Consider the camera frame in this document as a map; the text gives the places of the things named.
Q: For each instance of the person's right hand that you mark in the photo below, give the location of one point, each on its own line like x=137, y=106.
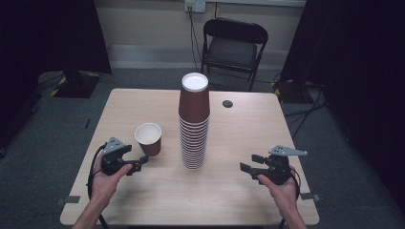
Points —
x=285, y=195

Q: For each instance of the black folding chair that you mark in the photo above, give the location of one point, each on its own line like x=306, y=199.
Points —
x=234, y=47

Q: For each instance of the white wall socket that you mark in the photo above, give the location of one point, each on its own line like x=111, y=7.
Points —
x=195, y=5

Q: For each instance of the black pen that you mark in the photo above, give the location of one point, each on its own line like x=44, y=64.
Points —
x=87, y=123

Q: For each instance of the white wall trunking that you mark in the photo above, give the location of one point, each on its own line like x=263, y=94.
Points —
x=254, y=3

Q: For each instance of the dark curtain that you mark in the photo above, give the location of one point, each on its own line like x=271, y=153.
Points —
x=47, y=35
x=359, y=63

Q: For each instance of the black table grommet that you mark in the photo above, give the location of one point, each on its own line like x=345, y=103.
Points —
x=227, y=103

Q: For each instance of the single brown paper cup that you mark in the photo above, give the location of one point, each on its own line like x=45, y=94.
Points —
x=151, y=146

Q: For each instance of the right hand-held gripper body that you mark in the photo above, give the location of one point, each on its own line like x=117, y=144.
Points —
x=278, y=170

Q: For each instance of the stack of brown paper cups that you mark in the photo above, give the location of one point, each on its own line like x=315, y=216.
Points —
x=194, y=127

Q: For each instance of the black stand base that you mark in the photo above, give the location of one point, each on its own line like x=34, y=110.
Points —
x=288, y=92
x=76, y=84

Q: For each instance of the person's left hand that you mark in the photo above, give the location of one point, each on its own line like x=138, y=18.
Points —
x=103, y=186

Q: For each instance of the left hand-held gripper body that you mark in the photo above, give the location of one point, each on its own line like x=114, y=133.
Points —
x=111, y=165

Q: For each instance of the grey tape strip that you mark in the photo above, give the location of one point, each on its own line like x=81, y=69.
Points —
x=71, y=199
x=310, y=197

